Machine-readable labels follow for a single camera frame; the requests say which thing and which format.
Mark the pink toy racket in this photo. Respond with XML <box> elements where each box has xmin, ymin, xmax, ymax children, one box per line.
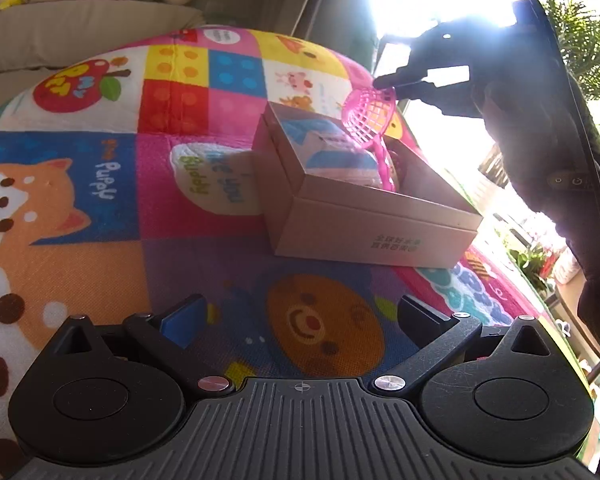
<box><xmin>341</xmin><ymin>87</ymin><xmax>396</xmax><ymax>192</ymax></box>

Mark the green potted palm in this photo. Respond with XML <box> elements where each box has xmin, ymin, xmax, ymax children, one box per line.
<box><xmin>544</xmin><ymin>0</ymin><xmax>600</xmax><ymax>102</ymax></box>

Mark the colourful play mat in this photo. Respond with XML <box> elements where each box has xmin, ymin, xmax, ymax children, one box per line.
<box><xmin>0</xmin><ymin>26</ymin><xmax>543</xmax><ymax>479</ymax></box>

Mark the pink cardboard box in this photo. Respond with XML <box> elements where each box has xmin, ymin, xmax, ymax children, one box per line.
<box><xmin>251</xmin><ymin>103</ymin><xmax>482</xmax><ymax>268</ymax></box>

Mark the beige sofa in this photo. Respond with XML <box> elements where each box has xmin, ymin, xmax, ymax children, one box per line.
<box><xmin>0</xmin><ymin>0</ymin><xmax>204</xmax><ymax>106</ymax></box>

